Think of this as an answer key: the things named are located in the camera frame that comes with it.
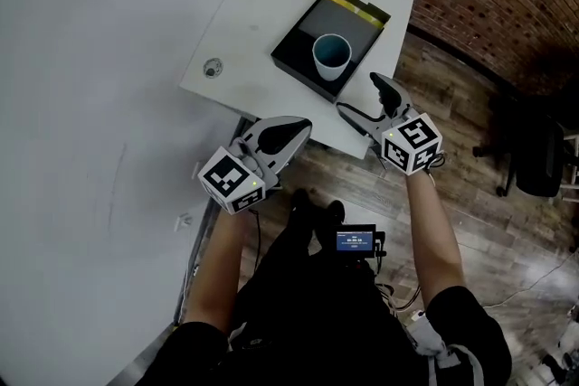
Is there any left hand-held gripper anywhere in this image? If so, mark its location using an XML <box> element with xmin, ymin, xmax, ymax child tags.
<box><xmin>197</xmin><ymin>116</ymin><xmax>314</xmax><ymax>216</ymax></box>

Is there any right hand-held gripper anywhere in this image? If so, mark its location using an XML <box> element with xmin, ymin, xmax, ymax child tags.
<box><xmin>335</xmin><ymin>71</ymin><xmax>443</xmax><ymax>176</ymax></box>

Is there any blue-grey cup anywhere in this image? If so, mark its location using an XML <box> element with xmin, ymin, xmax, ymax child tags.
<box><xmin>311</xmin><ymin>33</ymin><xmax>353</xmax><ymax>81</ymax></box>

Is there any black tray box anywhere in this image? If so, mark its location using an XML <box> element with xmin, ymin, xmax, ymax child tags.
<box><xmin>270</xmin><ymin>0</ymin><xmax>392</xmax><ymax>104</ymax></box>

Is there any person's right forearm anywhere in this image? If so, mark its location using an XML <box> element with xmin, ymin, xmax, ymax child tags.
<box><xmin>404</xmin><ymin>170</ymin><xmax>467</xmax><ymax>317</ymax></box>

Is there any person's left forearm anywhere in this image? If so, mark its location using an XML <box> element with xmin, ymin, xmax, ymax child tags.
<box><xmin>183</xmin><ymin>207</ymin><xmax>259</xmax><ymax>335</ymax></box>

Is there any person's left hand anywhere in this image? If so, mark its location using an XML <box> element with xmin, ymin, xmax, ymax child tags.
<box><xmin>228</xmin><ymin>137</ymin><xmax>266</xmax><ymax>180</ymax></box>

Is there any person's black shoe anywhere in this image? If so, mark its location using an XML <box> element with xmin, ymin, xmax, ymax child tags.
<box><xmin>290</xmin><ymin>188</ymin><xmax>313</xmax><ymax>218</ymax></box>
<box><xmin>325</xmin><ymin>199</ymin><xmax>346</xmax><ymax>225</ymax></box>

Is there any round table grommet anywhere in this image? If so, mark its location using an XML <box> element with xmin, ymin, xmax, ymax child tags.
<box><xmin>202</xmin><ymin>57</ymin><xmax>224</xmax><ymax>80</ymax></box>

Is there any small screen device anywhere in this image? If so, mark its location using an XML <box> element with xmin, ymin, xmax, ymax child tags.
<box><xmin>335</xmin><ymin>223</ymin><xmax>386</xmax><ymax>259</ymax></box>

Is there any white table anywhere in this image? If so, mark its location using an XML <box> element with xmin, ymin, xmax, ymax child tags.
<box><xmin>178</xmin><ymin>0</ymin><xmax>422</xmax><ymax>161</ymax></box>

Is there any black office chair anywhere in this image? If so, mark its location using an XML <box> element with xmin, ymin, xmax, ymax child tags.
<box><xmin>472</xmin><ymin>94</ymin><xmax>579</xmax><ymax>199</ymax></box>

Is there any person's black clothing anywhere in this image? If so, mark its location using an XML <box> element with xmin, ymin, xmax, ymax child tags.
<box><xmin>139</xmin><ymin>202</ymin><xmax>515</xmax><ymax>386</ymax></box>

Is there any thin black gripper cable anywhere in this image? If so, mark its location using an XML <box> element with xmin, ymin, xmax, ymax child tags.
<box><xmin>251</xmin><ymin>210</ymin><xmax>264</xmax><ymax>272</ymax></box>

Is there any white floor cable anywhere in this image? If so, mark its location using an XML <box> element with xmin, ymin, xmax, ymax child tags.
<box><xmin>483</xmin><ymin>252</ymin><xmax>579</xmax><ymax>308</ymax></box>

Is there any white cloth strap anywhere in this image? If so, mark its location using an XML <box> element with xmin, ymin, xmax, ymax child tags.
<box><xmin>409</xmin><ymin>311</ymin><xmax>485</xmax><ymax>386</ymax></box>

